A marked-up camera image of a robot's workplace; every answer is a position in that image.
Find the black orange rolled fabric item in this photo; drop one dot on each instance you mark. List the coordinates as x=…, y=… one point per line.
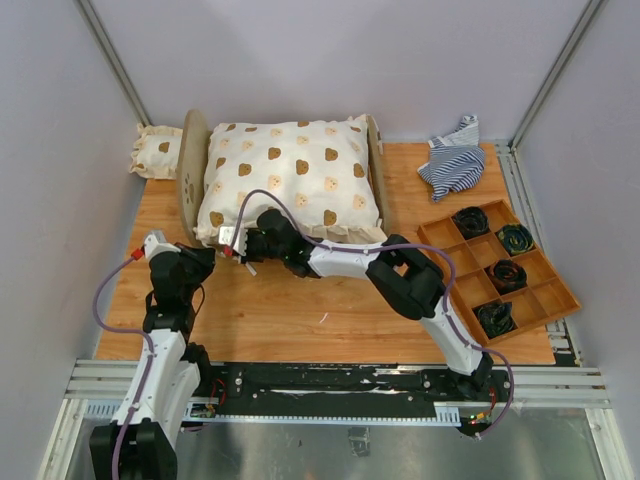
x=507, y=276

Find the right aluminium frame post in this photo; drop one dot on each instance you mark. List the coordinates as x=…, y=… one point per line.
x=578, y=33

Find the left aluminium frame post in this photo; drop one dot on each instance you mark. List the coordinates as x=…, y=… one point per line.
x=103, y=41

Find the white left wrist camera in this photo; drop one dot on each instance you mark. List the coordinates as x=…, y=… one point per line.
x=155, y=243

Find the small bear print pillow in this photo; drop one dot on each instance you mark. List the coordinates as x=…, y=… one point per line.
x=155, y=152

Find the large bear print cushion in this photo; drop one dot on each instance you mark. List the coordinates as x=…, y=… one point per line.
x=290, y=180

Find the dark rolled fabric item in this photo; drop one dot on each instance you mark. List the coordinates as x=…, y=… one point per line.
x=496, y=318

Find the aluminium frame post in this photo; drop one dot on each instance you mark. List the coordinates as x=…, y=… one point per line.
x=103, y=41
x=578, y=33

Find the grey slotted cable duct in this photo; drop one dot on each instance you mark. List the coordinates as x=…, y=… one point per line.
x=442, y=416

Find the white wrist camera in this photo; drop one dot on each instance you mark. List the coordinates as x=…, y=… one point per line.
x=233, y=242
x=155, y=243

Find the blue yellow rolled fabric item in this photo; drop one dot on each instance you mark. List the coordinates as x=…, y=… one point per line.
x=516, y=239

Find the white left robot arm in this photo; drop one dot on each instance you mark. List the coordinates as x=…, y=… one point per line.
x=139, y=441

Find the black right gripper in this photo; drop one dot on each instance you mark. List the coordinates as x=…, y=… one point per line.
x=248, y=257

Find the blue striped cloth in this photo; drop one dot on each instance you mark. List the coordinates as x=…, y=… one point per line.
x=456, y=161

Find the wooden striped pet bed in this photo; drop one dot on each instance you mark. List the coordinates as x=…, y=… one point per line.
x=192, y=165

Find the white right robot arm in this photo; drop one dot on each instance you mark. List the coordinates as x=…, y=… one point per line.
x=411, y=284

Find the wooden compartment tray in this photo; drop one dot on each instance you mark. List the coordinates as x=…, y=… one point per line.
x=546, y=298

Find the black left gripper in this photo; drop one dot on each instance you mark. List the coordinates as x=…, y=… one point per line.
x=203, y=257

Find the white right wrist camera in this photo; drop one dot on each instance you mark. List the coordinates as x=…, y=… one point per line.
x=233, y=242

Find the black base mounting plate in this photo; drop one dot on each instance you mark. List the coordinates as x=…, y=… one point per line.
x=348, y=389

